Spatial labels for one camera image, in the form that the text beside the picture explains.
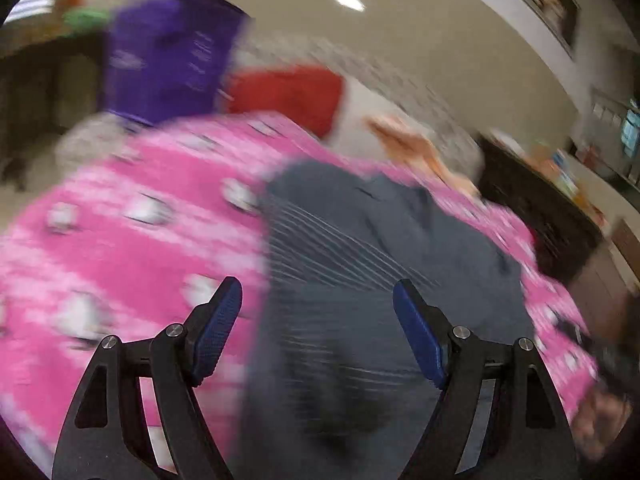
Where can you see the pink penguin print blanket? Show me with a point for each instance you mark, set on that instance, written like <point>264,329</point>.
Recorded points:
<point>140,260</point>

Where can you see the green plastic basket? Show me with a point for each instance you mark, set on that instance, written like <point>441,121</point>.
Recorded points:
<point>87,20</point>

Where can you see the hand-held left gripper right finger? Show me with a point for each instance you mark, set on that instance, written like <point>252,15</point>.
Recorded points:
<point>417,332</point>

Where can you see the white pillow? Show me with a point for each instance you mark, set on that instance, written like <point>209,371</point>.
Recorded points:
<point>357,110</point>

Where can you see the pile of assorted packets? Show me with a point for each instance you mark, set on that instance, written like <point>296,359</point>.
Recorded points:
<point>560,167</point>

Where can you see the ceiling light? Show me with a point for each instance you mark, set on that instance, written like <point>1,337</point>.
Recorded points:
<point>348,1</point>

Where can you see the grey striped garment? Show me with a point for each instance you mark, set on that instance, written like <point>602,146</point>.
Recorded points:
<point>345,260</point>

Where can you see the orange fringed scarf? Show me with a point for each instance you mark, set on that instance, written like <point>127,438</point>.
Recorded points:
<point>415,147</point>

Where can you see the person's right hand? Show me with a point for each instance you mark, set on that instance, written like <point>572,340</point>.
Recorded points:
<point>605,422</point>

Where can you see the dark wooden side table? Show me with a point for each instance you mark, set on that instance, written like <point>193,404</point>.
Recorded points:
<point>45,85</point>

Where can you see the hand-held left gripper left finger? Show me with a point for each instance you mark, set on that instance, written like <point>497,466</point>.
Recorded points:
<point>212,330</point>

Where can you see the framed wall picture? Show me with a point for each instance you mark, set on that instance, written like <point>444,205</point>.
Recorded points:
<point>550,2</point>

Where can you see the dark carved wooden cabinet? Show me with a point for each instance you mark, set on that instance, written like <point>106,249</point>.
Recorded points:
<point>535,200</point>

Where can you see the purple tote bag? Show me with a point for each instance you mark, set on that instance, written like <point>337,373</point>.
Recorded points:
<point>165,55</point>

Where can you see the red cushion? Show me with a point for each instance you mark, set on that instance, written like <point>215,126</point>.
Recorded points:
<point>290,92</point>

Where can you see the brown wooden chair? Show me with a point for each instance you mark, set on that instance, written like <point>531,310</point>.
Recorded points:
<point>627,247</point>

